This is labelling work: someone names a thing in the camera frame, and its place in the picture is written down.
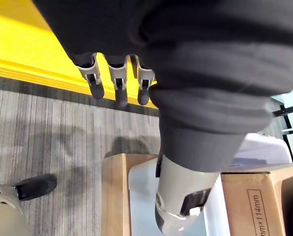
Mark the plain brown cardboard box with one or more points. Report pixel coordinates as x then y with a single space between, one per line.
115 194

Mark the dark robot foot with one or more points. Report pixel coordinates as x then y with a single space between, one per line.
37 185

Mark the pale lavender plastic bin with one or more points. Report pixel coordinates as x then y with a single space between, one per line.
262 150

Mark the yellow shelf board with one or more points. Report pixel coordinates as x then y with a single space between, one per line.
26 49

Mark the silver robot leg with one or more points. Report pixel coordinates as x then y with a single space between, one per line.
4 214

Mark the white plastic container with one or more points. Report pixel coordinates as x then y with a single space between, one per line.
142 196

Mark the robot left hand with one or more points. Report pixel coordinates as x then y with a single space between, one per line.
190 73

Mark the cardboard box with size print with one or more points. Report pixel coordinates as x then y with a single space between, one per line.
244 204

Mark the black metal frame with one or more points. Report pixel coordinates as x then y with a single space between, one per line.
287 123

